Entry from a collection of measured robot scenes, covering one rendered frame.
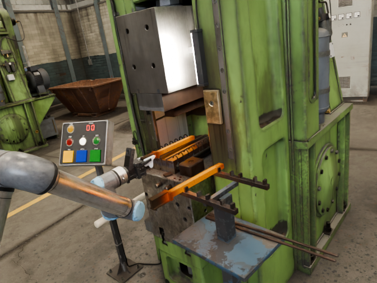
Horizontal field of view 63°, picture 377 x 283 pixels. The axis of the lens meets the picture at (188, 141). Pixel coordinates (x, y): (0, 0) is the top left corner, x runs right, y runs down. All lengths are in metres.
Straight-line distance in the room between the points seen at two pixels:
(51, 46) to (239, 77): 9.73
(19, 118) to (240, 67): 5.35
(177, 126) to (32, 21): 9.01
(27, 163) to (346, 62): 6.08
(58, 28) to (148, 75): 9.62
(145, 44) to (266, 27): 0.63
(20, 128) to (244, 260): 5.53
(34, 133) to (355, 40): 6.15
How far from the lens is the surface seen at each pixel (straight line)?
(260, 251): 1.34
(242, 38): 1.44
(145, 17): 1.58
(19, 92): 6.47
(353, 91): 6.68
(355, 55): 6.57
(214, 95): 1.52
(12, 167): 1.08
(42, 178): 1.07
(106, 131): 1.97
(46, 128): 6.99
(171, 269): 2.19
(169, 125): 2.00
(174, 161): 1.69
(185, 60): 1.64
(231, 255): 1.33
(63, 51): 11.11
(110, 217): 1.55
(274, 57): 1.77
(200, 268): 1.89
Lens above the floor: 1.61
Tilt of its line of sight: 19 degrees down
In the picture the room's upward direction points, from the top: 9 degrees counter-clockwise
